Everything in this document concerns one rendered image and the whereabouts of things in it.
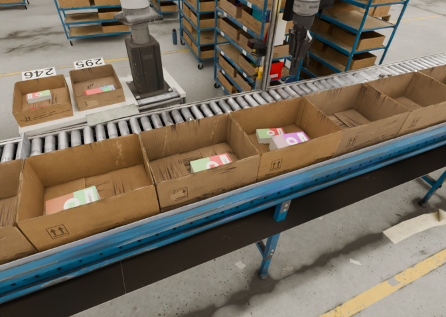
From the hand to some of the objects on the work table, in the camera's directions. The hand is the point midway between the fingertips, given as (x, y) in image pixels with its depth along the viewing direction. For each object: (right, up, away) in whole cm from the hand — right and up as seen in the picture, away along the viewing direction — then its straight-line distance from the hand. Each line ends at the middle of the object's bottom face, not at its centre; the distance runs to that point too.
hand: (294, 66), depth 114 cm
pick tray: (-114, +4, +73) cm, 135 cm away
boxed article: (-147, -2, +64) cm, 161 cm away
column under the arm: (-81, +10, +80) cm, 115 cm away
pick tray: (-140, -7, +60) cm, 153 cm away
